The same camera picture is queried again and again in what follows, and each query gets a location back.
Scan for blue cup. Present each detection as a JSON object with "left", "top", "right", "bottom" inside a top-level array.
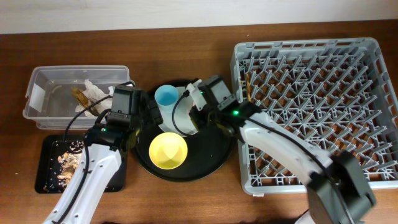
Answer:
[{"left": 154, "top": 85, "right": 179, "bottom": 133}]

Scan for white round plate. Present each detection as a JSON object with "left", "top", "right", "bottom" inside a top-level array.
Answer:
[{"left": 172, "top": 86, "right": 197, "bottom": 136}]

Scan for white paper napkin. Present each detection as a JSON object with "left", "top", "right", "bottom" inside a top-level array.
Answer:
[{"left": 75, "top": 80, "right": 113, "bottom": 117}]

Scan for yellow bowl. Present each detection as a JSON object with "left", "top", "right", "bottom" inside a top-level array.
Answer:
[{"left": 149, "top": 132, "right": 188, "bottom": 170}]

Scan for brown wrapper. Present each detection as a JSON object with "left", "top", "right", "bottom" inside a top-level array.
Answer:
[{"left": 71, "top": 87, "right": 99, "bottom": 116}]

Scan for food scraps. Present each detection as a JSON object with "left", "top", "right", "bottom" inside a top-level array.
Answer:
[{"left": 43, "top": 141, "right": 84, "bottom": 193}]

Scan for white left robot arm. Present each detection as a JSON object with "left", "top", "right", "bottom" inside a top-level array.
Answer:
[{"left": 45, "top": 85, "right": 163, "bottom": 223}]

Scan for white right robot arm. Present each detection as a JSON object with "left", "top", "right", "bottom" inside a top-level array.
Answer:
[{"left": 185, "top": 75, "right": 376, "bottom": 224}]

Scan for clear plastic waste bin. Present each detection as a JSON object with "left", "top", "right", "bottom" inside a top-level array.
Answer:
[{"left": 22, "top": 65, "right": 131, "bottom": 129}]

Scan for grey plastic dishwasher rack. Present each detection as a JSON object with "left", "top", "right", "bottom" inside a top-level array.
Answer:
[{"left": 230, "top": 37, "right": 397, "bottom": 189}]

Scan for black rectangular tray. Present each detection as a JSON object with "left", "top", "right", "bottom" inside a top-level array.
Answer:
[{"left": 34, "top": 135, "right": 127, "bottom": 194}]

